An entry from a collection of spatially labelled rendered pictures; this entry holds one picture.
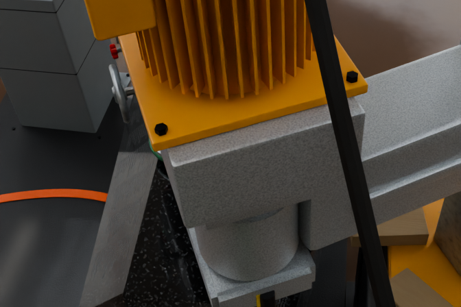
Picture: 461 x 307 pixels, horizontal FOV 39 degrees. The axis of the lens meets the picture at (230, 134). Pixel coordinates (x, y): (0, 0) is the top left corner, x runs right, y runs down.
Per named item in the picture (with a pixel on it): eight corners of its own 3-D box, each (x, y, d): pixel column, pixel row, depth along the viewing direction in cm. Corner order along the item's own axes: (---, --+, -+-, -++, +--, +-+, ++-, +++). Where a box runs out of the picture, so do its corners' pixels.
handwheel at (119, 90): (164, 126, 163) (155, 81, 152) (125, 137, 161) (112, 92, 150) (151, 87, 172) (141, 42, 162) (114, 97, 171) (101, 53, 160)
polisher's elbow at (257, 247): (272, 184, 132) (269, 116, 118) (317, 260, 120) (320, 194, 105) (183, 218, 128) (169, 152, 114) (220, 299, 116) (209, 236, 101)
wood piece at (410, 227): (419, 214, 184) (421, 203, 180) (426, 244, 177) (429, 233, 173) (347, 217, 185) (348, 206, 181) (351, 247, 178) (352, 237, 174)
